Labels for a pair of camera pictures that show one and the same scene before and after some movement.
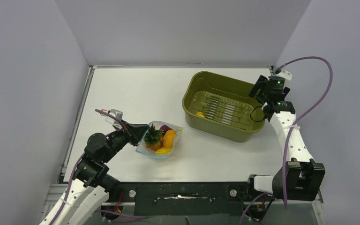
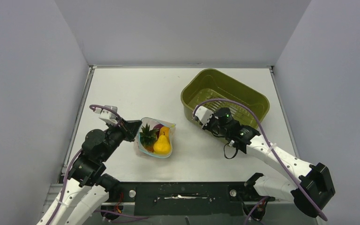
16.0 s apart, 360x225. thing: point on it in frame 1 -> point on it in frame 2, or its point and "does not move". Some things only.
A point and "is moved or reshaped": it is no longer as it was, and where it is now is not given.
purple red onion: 164,128 -> 158,126
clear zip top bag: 142,147 is moved or reshaped
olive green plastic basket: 221,106 does not move
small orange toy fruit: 168,138 -> 166,130
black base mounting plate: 186,198 does not move
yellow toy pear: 200,114 is moved or reshaped
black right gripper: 260,84 -> 207,126
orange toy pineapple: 153,138 does not move
